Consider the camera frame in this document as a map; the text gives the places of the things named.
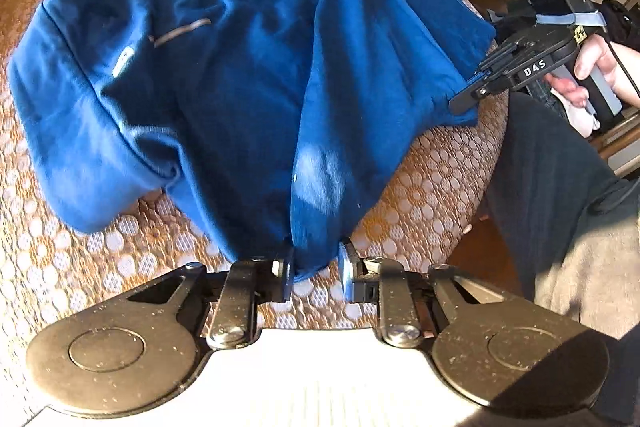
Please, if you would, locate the person's grey clothing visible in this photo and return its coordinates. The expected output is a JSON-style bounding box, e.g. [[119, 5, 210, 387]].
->
[[539, 227, 640, 344]]

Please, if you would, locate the person's dark clothing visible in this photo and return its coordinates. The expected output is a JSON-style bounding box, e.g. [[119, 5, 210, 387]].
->
[[487, 91, 633, 268]]

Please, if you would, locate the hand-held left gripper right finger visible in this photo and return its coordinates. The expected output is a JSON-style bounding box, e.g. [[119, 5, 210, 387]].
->
[[337, 241, 501, 349]]

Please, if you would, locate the person's right hand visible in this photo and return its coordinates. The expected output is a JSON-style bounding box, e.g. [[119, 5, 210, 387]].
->
[[544, 34, 640, 108]]

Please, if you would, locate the blue shirt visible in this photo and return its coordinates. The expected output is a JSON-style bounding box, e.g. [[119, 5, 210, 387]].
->
[[7, 0, 499, 281]]

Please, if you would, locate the floral lace tablecloth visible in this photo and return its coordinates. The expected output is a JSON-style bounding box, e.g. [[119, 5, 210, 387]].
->
[[0, 0, 509, 413]]

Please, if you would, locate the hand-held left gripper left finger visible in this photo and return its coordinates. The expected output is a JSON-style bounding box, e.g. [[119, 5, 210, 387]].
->
[[127, 256, 296, 351]]

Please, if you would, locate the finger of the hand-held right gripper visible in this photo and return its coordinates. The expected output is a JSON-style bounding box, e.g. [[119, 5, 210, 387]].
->
[[448, 74, 516, 116], [469, 34, 531, 83]]

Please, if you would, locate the black cable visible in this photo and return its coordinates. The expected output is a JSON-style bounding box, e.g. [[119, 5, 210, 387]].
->
[[599, 0, 640, 110]]

